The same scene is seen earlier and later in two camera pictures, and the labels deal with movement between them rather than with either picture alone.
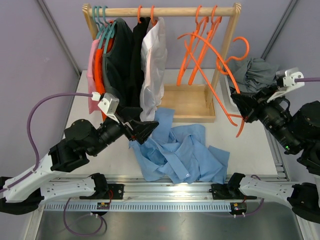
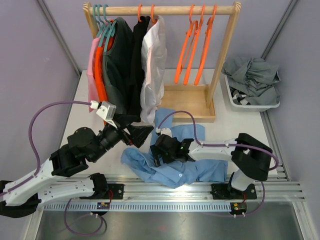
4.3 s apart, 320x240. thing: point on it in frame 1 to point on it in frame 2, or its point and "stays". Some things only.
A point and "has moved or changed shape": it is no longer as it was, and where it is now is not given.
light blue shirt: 179,153 has moved or changed shape
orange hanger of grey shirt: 201,24 to 193,48
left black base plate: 115,191 stays
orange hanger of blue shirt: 223,61 to 190,35
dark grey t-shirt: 117,61 stays
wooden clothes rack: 191,103 stays
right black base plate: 221,191 stays
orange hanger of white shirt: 154,22 stays
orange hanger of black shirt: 138,13 stays
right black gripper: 250,103 to 156,151
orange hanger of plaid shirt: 216,23 has moved or changed shape
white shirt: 154,49 stays
